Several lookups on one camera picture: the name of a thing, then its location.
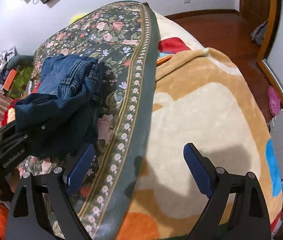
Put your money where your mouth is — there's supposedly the blue denim jacket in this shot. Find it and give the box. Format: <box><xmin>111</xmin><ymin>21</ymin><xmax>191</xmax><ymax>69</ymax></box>
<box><xmin>15</xmin><ymin>54</ymin><xmax>105</xmax><ymax>158</ymax></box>

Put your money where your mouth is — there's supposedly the clutter pile of clothes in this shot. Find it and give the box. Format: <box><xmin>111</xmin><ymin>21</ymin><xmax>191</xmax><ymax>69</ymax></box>
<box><xmin>0</xmin><ymin>46</ymin><xmax>33</xmax><ymax>94</ymax></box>

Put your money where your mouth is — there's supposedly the person's left hand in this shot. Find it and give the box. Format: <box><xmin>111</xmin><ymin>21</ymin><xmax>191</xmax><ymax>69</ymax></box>
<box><xmin>0</xmin><ymin>168</ymin><xmax>20</xmax><ymax>204</ymax></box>

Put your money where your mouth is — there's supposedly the red plush toy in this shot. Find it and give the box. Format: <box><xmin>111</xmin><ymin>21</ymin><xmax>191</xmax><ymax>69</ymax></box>
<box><xmin>1</xmin><ymin>99</ymin><xmax>19</xmax><ymax>126</ymax></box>

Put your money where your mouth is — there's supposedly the orange box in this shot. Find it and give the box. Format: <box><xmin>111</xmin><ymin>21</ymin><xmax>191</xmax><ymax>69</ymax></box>
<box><xmin>3</xmin><ymin>69</ymin><xmax>18</xmax><ymax>91</ymax></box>

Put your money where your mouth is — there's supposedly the pink croc shoe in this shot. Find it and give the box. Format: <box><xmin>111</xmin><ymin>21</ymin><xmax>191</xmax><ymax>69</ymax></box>
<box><xmin>267</xmin><ymin>86</ymin><xmax>281</xmax><ymax>116</ymax></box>

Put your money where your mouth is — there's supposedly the beige colourful fleece blanket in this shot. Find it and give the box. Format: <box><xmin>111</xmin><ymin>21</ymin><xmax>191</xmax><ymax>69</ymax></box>
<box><xmin>117</xmin><ymin>14</ymin><xmax>283</xmax><ymax>239</ymax></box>

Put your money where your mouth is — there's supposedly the yellow round object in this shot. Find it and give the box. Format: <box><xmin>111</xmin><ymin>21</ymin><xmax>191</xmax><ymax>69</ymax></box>
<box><xmin>70</xmin><ymin>14</ymin><xmax>86</xmax><ymax>24</ymax></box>

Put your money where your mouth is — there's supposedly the dark floral bedspread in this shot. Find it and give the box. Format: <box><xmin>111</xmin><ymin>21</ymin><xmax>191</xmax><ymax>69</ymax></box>
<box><xmin>17</xmin><ymin>0</ymin><xmax>161</xmax><ymax>240</ymax></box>

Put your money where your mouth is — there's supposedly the grey cloth on floor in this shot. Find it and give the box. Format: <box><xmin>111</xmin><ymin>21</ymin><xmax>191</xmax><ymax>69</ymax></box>
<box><xmin>251</xmin><ymin>20</ymin><xmax>268</xmax><ymax>46</ymax></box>

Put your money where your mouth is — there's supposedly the wooden door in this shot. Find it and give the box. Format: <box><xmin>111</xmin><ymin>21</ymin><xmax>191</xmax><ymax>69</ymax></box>
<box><xmin>239</xmin><ymin>0</ymin><xmax>281</xmax><ymax>70</ymax></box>

